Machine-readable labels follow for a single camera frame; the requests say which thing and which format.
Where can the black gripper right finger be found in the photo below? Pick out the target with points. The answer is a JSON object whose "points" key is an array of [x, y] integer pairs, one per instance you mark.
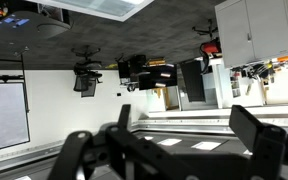
{"points": [[268, 144]]}

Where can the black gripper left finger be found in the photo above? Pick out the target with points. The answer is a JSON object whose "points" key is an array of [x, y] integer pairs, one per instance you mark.
{"points": [[114, 145]]}

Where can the black robot base box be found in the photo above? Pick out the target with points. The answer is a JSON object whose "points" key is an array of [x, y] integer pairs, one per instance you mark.
{"points": [[22, 19]]}

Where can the black office chair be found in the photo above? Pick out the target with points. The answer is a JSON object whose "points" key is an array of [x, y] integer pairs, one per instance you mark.
{"points": [[86, 77]]}

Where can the black monitor cart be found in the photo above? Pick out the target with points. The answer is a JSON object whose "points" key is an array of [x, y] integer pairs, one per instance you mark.
{"points": [[137, 72]]}

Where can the white board on stand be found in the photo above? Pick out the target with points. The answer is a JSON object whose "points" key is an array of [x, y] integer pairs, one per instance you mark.
{"points": [[14, 129]]}

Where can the red office chair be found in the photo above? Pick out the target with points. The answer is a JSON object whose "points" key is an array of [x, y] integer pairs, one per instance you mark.
{"points": [[210, 47]]}

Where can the white metal cabinet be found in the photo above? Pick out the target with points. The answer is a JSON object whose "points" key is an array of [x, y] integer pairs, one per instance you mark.
{"points": [[252, 30]]}

